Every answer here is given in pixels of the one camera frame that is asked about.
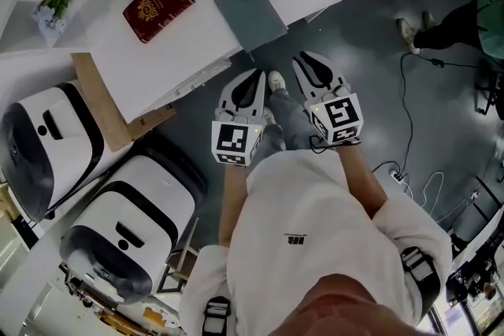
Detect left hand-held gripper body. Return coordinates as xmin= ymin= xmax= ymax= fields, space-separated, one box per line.
xmin=211 ymin=108 xmax=265 ymax=168

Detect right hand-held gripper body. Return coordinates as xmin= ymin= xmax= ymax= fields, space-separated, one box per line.
xmin=302 ymin=86 xmax=364 ymax=147

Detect grey notebook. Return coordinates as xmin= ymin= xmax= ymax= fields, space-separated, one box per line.
xmin=213 ymin=0 xmax=288 ymax=62

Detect person's right forearm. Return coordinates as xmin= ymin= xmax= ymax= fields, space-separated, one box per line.
xmin=334 ymin=143 xmax=389 ymax=220

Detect person's left forearm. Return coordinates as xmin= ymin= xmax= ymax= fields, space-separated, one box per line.
xmin=218 ymin=164 xmax=249 ymax=249

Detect person's right white shoe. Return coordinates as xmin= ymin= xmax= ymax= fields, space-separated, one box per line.
xmin=267 ymin=69 xmax=287 ymax=92

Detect person's grey trousers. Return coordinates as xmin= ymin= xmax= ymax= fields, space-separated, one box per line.
xmin=251 ymin=88 xmax=316 ymax=166

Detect white and black robot machine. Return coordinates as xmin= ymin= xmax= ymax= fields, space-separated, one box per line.
xmin=0 ymin=81 xmax=106 ymax=223
xmin=58 ymin=147 xmax=209 ymax=306

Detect red hardcover book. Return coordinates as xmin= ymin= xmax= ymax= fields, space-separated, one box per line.
xmin=122 ymin=0 xmax=196 ymax=45

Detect person's white sweatshirt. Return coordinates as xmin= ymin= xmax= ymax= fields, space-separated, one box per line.
xmin=179 ymin=148 xmax=454 ymax=336

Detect white desk with shelf unit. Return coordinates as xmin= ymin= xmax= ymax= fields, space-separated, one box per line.
xmin=0 ymin=0 xmax=359 ymax=125

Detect brown cardboard box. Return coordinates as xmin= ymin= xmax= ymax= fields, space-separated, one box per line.
xmin=70 ymin=52 xmax=177 ymax=153

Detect wooden chair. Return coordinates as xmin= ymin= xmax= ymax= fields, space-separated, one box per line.
xmin=156 ymin=216 xmax=201 ymax=294

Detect person's head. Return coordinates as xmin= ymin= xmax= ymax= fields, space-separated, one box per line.
xmin=271 ymin=273 xmax=430 ymax=336

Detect pale blue hydrangea flowers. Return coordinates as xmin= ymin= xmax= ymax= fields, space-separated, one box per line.
xmin=31 ymin=0 xmax=72 ymax=46

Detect black floor cable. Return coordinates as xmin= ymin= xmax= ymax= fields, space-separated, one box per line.
xmin=372 ymin=50 xmax=480 ymax=180

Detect white floor cable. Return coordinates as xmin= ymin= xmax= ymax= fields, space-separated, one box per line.
xmin=403 ymin=172 xmax=446 ymax=225

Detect black harness strap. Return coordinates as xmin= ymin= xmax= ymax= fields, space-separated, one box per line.
xmin=203 ymin=297 xmax=232 ymax=336
xmin=400 ymin=246 xmax=436 ymax=282

